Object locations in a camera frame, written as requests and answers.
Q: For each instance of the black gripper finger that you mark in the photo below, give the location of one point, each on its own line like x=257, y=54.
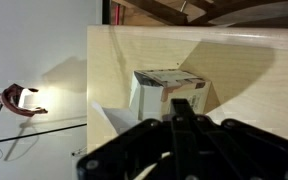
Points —
x=181, y=107

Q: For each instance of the white paper napkin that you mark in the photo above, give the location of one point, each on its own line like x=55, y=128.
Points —
x=119, y=120

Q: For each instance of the wooden chair near table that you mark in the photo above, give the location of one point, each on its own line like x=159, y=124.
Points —
x=212, y=13

